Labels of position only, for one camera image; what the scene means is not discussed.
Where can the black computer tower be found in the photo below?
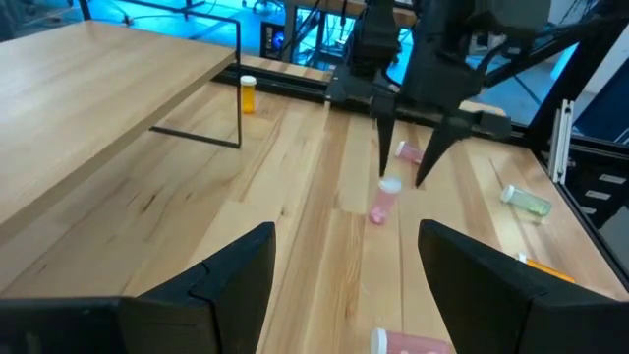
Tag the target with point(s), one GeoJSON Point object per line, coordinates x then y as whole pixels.
{"type": "Point", "coordinates": [271, 41]}

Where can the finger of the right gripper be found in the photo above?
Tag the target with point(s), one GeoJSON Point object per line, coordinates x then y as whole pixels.
{"type": "Point", "coordinates": [385, 137]}
{"type": "Point", "coordinates": [440, 147]}

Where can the silver aluminium extrusion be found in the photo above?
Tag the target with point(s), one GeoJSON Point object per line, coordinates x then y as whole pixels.
{"type": "Point", "coordinates": [562, 140]}

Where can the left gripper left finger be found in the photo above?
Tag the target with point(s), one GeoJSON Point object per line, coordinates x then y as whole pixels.
{"type": "Point", "coordinates": [221, 295]}

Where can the pink pill bottle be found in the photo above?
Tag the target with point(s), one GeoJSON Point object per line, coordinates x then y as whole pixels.
{"type": "Point", "coordinates": [384, 201]}
{"type": "Point", "coordinates": [410, 152]}
{"type": "Point", "coordinates": [410, 343]}

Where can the slim orange pill bottle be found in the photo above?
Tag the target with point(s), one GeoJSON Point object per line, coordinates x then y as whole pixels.
{"type": "Point", "coordinates": [248, 96]}
{"type": "Point", "coordinates": [545, 268]}

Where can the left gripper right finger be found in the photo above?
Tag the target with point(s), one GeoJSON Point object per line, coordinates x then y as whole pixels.
{"type": "Point", "coordinates": [467, 295]}

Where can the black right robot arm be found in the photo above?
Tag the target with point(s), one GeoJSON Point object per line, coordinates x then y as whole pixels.
{"type": "Point", "coordinates": [376, 39]}

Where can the teal pill bottle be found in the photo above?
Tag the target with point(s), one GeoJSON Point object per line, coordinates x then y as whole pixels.
{"type": "Point", "coordinates": [526, 200]}

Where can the wooden shelf with black legs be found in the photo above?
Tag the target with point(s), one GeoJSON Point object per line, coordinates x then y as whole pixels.
{"type": "Point", "coordinates": [98, 98]}

